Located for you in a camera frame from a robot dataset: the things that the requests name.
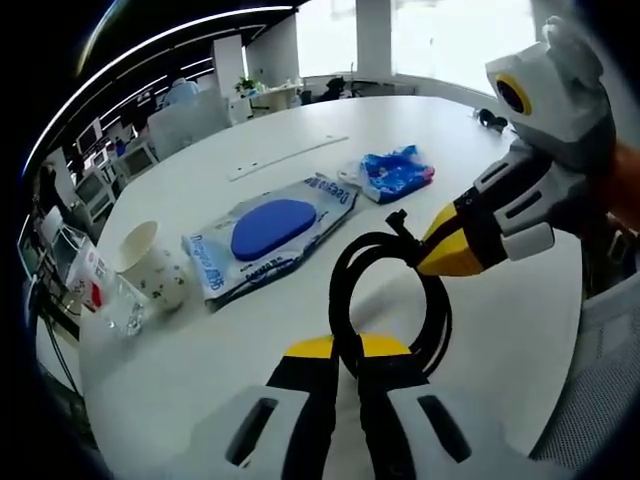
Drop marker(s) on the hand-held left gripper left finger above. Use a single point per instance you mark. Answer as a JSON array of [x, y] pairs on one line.
[[280, 435]]

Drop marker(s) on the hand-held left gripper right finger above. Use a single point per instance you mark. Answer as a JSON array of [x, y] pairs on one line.
[[415, 435]]

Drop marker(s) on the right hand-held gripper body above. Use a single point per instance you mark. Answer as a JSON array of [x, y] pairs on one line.
[[565, 110]]

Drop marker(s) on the blue tissue pack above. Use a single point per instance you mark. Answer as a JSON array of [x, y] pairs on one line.
[[395, 172]]

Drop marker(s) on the white paper cup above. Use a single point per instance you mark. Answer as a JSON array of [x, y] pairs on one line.
[[160, 280]]

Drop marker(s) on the wet wipes packet blue lid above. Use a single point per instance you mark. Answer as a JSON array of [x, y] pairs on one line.
[[270, 230]]

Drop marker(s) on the clear plastic water bottle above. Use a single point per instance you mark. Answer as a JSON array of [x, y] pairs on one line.
[[95, 285]]

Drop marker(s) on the small black object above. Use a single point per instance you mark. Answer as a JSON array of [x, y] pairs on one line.
[[490, 120]]

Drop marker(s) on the white mesh office chair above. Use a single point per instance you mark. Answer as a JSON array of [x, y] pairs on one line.
[[605, 375]]

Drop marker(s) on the black office chair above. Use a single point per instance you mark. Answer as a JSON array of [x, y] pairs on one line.
[[334, 89]]

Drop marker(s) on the white background desk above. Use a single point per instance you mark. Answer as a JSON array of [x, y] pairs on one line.
[[275, 100]]

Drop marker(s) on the potted green plant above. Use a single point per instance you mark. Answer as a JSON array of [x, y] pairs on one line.
[[246, 86]]

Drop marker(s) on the white high-back chair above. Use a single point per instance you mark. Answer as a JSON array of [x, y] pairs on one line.
[[187, 125]]

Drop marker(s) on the curved ceiling light strip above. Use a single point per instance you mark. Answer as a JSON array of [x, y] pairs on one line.
[[150, 42]]

